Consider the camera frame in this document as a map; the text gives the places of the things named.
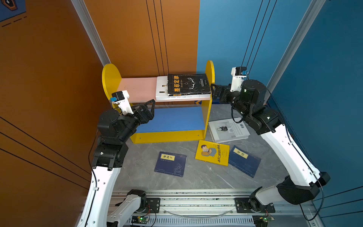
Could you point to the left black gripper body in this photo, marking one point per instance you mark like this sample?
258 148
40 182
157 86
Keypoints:
142 120

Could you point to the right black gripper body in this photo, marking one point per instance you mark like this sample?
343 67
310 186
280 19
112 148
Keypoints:
228 97

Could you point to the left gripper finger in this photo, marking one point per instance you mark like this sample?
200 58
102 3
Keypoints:
150 112
150 104

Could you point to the white book with brown bars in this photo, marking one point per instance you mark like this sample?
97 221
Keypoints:
162 95

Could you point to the black book with orange title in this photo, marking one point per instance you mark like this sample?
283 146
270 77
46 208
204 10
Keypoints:
187 84

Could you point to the yellow cartoon cover book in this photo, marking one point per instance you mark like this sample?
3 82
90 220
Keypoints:
211 152

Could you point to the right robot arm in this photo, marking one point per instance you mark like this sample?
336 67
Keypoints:
304 181

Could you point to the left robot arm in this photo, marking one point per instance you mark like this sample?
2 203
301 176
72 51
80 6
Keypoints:
108 158

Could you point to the yellow pink blue bookshelf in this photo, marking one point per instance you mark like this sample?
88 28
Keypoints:
172 124

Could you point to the grey white photo book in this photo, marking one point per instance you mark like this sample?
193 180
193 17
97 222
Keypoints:
226 130

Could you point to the dark blue book left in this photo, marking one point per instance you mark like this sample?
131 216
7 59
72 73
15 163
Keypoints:
171 164

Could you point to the dark blue book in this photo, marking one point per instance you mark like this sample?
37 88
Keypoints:
171 164
244 161

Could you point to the dark blue book right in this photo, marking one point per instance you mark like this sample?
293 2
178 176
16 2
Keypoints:
244 161

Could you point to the left green circuit board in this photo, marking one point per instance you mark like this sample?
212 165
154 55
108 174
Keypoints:
140 220

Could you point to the right circuit board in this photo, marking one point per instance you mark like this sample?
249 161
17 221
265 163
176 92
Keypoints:
262 221

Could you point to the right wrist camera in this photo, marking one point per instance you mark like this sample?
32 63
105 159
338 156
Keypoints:
239 74

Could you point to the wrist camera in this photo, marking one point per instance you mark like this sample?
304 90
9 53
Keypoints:
120 99
239 74

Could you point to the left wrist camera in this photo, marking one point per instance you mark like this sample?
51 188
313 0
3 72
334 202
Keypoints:
120 99

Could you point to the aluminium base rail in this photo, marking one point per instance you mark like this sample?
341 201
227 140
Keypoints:
229 207

